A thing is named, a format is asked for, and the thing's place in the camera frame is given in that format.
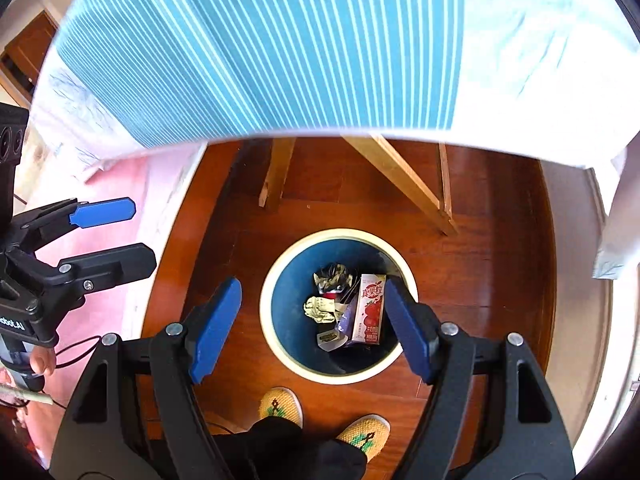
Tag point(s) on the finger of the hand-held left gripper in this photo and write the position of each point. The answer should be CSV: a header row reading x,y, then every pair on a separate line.
x,y
115,262
102,212

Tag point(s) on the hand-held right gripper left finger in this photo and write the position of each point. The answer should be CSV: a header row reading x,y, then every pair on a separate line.
x,y
215,330

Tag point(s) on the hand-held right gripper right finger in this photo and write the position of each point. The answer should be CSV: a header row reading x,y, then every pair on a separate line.
x,y
407,330

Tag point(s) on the red juice carton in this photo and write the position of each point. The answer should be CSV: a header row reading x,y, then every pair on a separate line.
x,y
370,310

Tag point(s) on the blue trash bin white rim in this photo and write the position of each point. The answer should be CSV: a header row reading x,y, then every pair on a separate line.
x,y
290,290

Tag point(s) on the black wrapper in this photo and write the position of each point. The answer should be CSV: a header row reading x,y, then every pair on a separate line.
x,y
332,277

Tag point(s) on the person's left hand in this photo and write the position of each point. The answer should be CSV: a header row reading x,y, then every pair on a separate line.
x,y
42,360

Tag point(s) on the yellow knitted slipper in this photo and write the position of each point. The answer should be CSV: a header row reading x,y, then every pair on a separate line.
x,y
280,407
365,435

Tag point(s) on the person's left leg black trousers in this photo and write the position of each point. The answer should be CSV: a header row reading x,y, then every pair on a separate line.
x,y
270,450

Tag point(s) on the dark wooden door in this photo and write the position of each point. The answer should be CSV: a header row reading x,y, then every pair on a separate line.
x,y
30,45

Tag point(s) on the blue striped leaf-print tablecloth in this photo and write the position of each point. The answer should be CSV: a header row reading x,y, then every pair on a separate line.
x,y
300,50

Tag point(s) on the wooden folding table frame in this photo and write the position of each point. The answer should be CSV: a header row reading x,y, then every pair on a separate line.
x,y
400,175

